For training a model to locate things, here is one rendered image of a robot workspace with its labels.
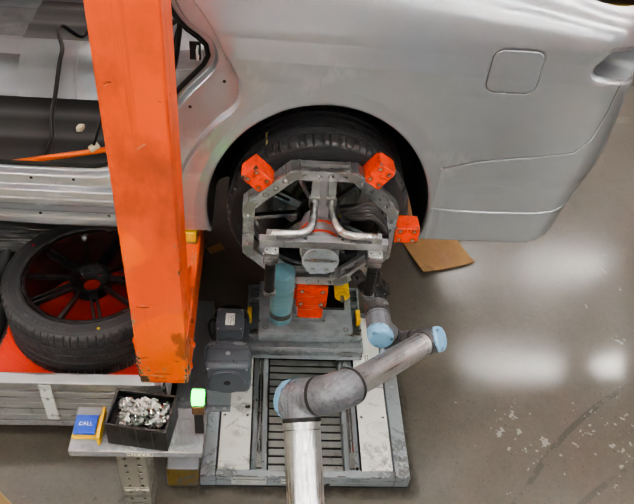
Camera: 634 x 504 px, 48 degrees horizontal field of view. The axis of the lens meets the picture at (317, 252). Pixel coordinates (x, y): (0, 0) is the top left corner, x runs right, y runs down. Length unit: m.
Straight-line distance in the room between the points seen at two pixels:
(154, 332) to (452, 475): 1.36
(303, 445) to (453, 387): 1.25
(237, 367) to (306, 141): 0.88
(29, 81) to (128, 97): 1.65
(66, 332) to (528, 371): 2.00
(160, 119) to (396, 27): 0.81
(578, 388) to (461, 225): 1.09
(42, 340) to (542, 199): 1.87
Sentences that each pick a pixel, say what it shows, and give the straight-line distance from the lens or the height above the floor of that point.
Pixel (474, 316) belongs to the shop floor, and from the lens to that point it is 3.54.
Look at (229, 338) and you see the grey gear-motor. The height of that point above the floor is 0.38.
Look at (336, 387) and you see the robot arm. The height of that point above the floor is 0.86.
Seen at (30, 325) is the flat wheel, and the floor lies 0.50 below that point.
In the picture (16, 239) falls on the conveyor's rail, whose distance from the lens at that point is 3.39.
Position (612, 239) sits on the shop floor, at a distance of 4.27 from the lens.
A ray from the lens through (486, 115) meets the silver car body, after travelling 2.42.
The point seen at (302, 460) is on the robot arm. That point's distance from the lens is 2.13.
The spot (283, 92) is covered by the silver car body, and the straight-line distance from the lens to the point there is 2.28.
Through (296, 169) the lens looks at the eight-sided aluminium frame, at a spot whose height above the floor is 1.12.
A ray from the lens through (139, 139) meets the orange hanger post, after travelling 1.78.
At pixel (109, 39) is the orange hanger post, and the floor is 1.77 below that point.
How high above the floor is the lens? 2.54
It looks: 44 degrees down
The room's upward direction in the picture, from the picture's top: 7 degrees clockwise
